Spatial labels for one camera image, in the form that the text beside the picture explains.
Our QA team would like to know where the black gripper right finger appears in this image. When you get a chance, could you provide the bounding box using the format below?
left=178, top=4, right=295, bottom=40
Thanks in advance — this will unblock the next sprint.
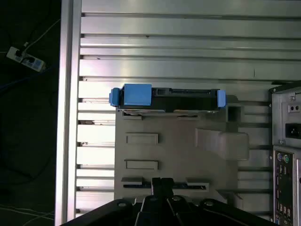
left=162, top=178, right=278, bottom=226

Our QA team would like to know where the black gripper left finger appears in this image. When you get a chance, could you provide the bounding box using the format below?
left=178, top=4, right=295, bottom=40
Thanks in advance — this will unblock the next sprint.
left=61, top=178, right=170, bottom=226

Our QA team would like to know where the hard disk in blue carrier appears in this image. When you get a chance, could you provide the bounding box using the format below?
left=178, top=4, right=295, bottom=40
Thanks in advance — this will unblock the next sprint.
left=109, top=83, right=227, bottom=114

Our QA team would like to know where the grey parts rack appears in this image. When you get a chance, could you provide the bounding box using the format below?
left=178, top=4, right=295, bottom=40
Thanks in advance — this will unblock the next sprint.
left=113, top=95, right=250, bottom=206

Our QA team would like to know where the silver PC case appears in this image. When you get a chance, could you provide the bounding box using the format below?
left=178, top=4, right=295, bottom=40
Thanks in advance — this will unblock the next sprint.
left=269, top=81, right=301, bottom=226

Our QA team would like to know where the white power strip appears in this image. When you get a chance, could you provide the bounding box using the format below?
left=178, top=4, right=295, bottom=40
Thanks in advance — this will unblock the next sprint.
left=6, top=46, right=46, bottom=72

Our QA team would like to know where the white cable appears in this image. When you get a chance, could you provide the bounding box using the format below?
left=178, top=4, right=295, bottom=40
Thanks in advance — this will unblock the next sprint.
left=23, top=18, right=61, bottom=48
left=0, top=202, right=55, bottom=222

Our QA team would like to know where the black cable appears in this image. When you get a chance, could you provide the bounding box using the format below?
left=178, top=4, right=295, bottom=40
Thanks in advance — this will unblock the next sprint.
left=0, top=89, right=58, bottom=186

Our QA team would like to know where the blue cable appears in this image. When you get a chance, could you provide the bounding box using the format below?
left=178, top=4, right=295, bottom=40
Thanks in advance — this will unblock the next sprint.
left=0, top=67, right=56, bottom=91

